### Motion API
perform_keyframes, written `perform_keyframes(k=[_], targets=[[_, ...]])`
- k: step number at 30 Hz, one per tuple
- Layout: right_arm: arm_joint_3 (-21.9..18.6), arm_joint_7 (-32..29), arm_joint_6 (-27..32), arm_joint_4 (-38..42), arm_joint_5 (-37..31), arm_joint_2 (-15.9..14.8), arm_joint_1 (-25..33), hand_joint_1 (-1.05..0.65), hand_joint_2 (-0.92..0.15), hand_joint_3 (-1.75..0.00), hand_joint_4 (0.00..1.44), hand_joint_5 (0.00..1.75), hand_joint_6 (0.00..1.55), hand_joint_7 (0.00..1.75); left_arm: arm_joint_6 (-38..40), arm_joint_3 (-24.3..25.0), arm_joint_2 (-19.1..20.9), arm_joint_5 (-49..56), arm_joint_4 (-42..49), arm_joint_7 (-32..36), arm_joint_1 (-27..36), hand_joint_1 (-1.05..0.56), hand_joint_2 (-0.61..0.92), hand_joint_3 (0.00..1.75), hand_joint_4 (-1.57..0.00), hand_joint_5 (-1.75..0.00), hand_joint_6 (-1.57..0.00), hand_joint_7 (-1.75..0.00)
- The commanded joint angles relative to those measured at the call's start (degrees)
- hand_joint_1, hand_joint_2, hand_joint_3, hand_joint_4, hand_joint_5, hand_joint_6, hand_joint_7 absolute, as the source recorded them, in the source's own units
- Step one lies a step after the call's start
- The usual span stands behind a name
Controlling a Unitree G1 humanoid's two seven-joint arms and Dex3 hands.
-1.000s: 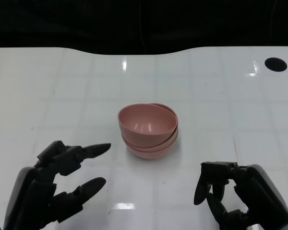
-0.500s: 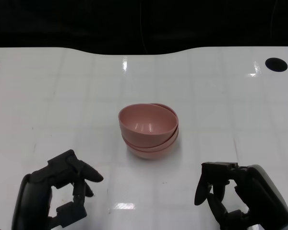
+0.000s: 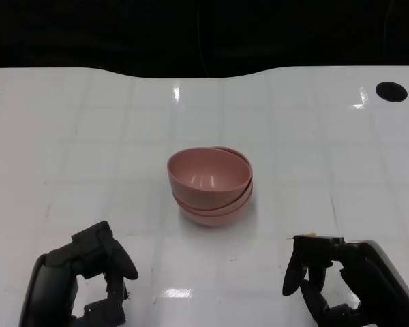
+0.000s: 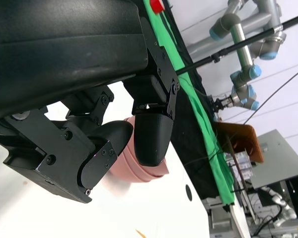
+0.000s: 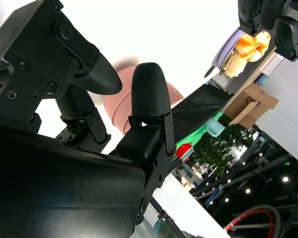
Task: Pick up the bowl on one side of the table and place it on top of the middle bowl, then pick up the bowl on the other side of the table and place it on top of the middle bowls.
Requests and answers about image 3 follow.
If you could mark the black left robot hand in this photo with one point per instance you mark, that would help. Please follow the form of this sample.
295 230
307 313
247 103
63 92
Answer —
51 289

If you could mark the black round table grommet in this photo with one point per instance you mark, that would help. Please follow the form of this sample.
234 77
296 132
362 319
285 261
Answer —
391 91

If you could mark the pink bowl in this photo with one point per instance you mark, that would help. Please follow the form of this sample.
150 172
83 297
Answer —
204 170
211 219
208 203

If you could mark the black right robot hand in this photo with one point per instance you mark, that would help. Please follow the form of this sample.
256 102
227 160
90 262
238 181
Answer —
371 282

